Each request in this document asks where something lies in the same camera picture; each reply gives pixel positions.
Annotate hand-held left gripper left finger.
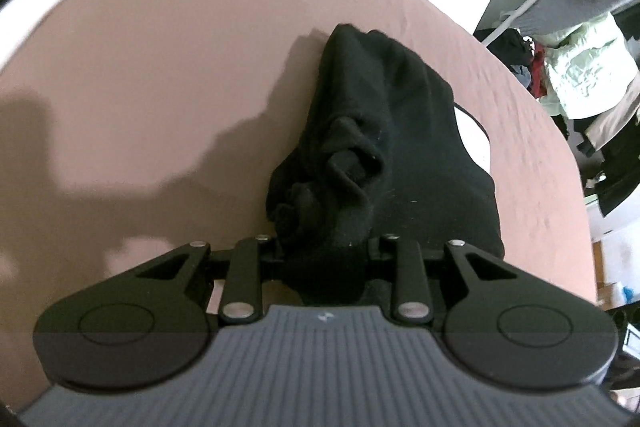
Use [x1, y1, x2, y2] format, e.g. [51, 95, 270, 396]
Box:
[137, 234, 288, 324]

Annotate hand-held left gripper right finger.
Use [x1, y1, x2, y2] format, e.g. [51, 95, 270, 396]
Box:
[367, 234, 518, 327]

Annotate dark clothes pile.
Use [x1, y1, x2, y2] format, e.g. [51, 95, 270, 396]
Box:
[492, 29, 538, 90]

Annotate white fuzzy cloth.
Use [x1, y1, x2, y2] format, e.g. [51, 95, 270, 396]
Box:
[456, 109, 493, 175]

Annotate red garment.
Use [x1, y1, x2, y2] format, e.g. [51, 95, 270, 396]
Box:
[527, 47, 549, 98]

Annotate tan garment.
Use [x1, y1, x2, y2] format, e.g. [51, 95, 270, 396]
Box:
[580, 74, 640, 152]

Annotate light green garment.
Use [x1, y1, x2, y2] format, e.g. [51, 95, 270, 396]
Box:
[542, 13, 640, 118]

